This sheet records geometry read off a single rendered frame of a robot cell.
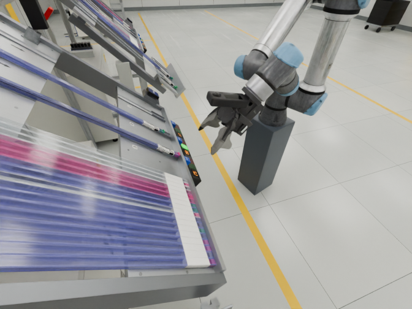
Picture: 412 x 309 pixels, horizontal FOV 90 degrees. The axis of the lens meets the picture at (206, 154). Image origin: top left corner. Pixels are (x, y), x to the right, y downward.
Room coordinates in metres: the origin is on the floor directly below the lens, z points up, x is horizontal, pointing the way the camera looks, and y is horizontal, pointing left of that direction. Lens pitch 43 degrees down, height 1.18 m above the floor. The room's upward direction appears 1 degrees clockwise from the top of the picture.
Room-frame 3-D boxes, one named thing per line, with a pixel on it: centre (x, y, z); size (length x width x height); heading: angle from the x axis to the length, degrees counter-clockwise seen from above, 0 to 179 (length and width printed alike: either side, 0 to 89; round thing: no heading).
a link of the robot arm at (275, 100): (0.97, -0.37, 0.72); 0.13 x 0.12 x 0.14; 49
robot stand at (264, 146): (0.98, -0.36, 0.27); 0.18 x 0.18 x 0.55; 36
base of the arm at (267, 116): (0.98, -0.36, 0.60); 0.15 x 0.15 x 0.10
